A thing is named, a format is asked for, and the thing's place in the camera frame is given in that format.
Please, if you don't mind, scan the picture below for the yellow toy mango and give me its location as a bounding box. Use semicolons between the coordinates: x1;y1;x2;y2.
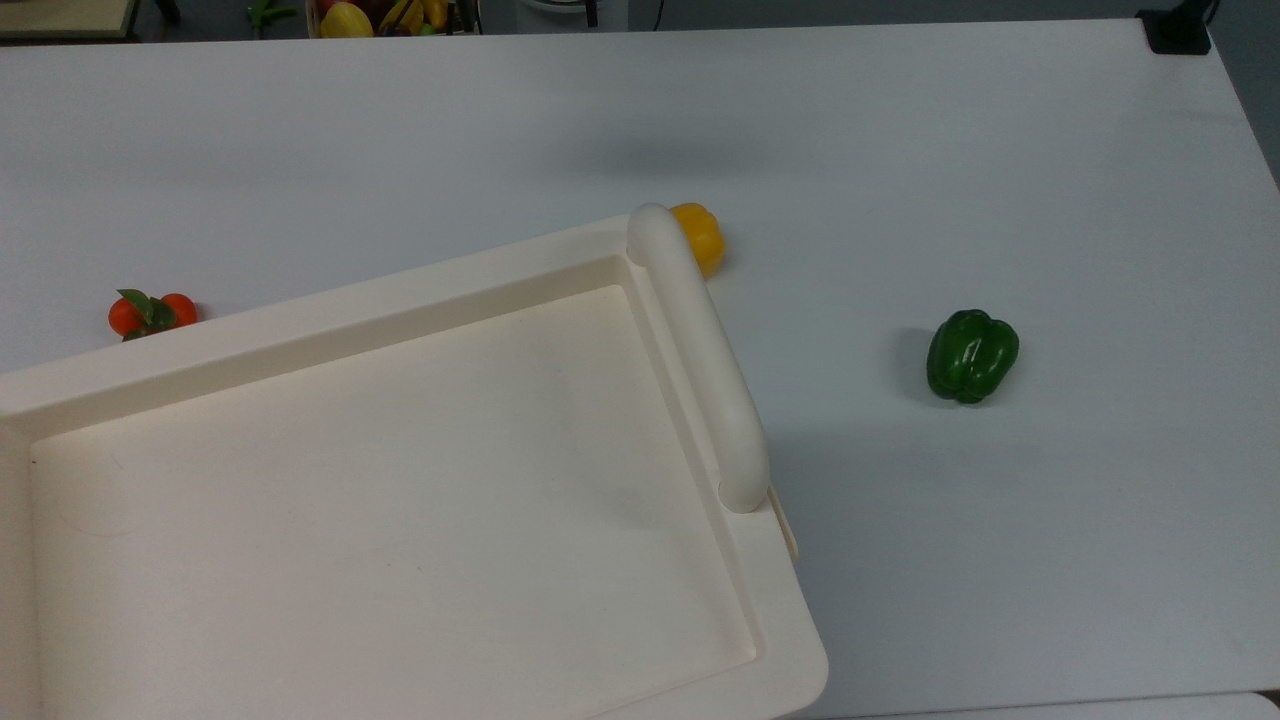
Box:
320;2;375;39

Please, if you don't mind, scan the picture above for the green tomato leaf sprig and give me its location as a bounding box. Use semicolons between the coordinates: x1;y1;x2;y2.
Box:
117;289;179;342

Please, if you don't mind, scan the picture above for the yellow toy banana bunch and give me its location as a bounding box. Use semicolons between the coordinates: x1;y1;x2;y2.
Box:
379;0;451;35

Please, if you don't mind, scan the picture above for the green toy bell pepper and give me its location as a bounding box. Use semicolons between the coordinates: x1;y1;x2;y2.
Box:
926;309;1021;405

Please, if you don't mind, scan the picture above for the wooden side board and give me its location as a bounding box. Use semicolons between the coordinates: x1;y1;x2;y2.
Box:
0;0;142;42

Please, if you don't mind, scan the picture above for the yellow toy bell pepper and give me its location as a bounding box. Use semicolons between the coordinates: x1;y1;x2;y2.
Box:
669;203;727;280

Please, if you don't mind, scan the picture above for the black table clamp mount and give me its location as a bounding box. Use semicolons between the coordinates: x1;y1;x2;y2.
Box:
1137;0;1216;56

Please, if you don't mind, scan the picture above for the fruit basket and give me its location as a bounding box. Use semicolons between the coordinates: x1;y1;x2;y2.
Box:
306;0;482;39

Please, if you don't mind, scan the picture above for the cream rounded cabinet handle bar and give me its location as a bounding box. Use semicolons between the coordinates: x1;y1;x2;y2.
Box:
627;203;771;515

